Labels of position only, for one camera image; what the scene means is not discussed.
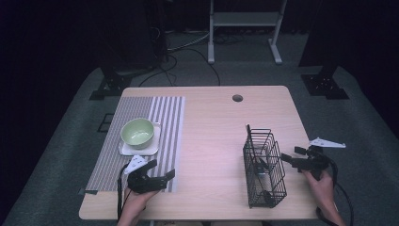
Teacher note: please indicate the white square plate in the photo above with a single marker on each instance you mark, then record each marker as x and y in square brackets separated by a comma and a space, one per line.
[150, 147]

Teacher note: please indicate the green bowl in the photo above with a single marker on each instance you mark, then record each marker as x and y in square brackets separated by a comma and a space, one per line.
[137, 133]

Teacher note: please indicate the person's left hand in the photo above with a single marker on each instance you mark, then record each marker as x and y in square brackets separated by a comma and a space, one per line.
[136, 202]

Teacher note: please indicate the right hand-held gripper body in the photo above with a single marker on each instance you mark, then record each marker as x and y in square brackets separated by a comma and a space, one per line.
[316, 161]

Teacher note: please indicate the striped placemat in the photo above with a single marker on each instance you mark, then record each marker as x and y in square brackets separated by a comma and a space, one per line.
[163, 125]

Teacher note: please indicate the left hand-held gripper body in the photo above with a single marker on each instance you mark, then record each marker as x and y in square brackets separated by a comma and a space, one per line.
[141, 182]

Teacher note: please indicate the white metal stand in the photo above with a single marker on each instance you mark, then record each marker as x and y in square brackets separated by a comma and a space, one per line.
[244, 19]

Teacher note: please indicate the round table grommet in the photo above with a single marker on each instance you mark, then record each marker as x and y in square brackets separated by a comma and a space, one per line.
[237, 98]

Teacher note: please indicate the person's right hand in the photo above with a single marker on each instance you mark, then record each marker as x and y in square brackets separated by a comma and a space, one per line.
[321, 190]

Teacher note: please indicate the black stand base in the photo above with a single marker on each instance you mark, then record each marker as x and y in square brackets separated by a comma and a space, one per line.
[109, 84]
[324, 84]

